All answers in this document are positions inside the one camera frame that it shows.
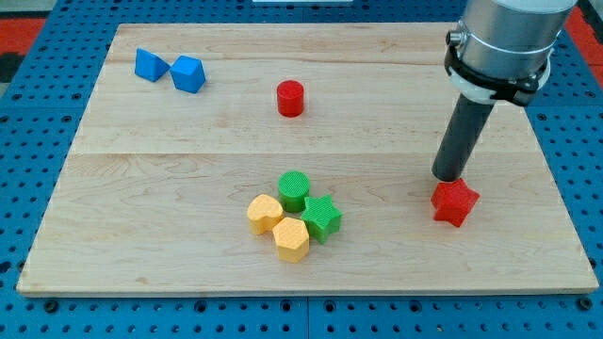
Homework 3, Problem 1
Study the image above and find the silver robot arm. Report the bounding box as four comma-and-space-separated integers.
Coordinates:
445, 0, 577, 106

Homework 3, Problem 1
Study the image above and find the green star block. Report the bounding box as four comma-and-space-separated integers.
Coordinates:
301, 195, 342, 244

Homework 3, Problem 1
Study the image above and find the red star block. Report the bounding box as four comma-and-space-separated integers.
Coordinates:
431, 178, 481, 228

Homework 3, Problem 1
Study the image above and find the green cylinder block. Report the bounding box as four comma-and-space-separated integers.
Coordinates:
278, 170, 310, 213

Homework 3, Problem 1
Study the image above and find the yellow heart block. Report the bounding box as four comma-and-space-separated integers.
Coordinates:
247, 194, 285, 234

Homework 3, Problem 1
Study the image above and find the yellow hexagon block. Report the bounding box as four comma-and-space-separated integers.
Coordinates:
272, 218, 310, 263

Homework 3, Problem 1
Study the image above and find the red cylinder block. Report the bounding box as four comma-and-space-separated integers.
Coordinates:
276, 80, 304, 118

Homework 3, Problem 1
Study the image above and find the wooden board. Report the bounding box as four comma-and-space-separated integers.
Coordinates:
17, 24, 598, 298

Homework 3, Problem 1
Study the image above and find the blue cube block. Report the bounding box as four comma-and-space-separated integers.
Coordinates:
170, 56, 205, 93

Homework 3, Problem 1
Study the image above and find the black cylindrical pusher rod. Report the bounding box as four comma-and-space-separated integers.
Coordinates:
432, 94, 494, 182

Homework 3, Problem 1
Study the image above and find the blue triangle block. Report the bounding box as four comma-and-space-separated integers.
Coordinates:
135, 48, 171, 82

